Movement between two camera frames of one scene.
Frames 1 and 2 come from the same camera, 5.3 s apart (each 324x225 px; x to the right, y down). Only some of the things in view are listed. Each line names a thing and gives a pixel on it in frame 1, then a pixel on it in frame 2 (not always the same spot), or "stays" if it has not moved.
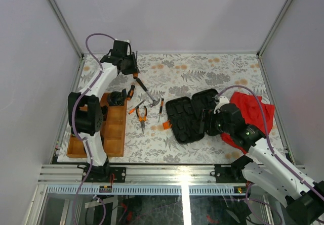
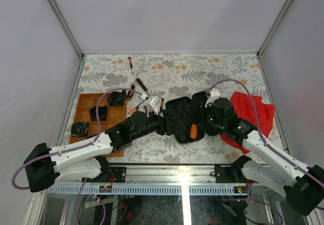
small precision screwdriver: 161,107 stays
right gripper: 209,115 stays
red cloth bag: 251,107 stays
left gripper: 133,69 → 162,123
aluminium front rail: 195,180 stays
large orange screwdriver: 135,75 → 193,131
